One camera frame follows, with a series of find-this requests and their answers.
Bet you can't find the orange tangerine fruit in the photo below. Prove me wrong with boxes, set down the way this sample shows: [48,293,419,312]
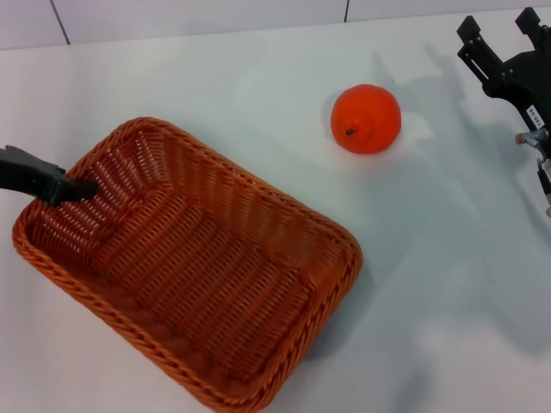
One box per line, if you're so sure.
[330,83,403,155]

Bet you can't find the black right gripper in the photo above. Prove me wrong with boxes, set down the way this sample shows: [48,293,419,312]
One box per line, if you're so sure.
[456,7,551,131]

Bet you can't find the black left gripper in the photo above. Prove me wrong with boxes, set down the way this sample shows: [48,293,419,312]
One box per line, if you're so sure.
[0,145,99,207]

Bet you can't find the orange woven plastic basket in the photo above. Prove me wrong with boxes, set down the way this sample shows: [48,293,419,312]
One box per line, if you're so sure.
[11,115,363,413]

